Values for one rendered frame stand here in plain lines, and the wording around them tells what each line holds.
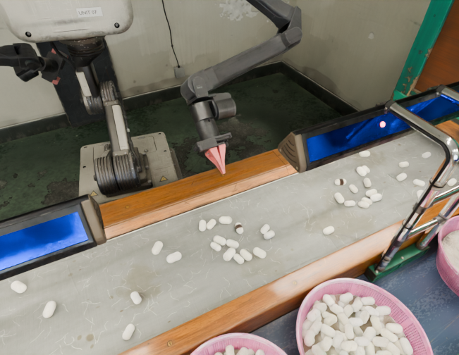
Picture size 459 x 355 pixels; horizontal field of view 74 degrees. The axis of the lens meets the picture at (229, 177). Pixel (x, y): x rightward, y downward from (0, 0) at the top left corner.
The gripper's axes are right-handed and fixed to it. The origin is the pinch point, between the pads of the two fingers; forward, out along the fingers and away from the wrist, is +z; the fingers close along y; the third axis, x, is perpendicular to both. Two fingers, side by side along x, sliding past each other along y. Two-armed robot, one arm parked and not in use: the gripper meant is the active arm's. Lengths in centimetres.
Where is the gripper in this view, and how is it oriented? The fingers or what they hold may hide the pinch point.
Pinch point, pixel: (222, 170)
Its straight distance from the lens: 84.2
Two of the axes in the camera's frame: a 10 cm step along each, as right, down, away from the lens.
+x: -2.6, 1.5, 9.5
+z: 3.5, 9.4, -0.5
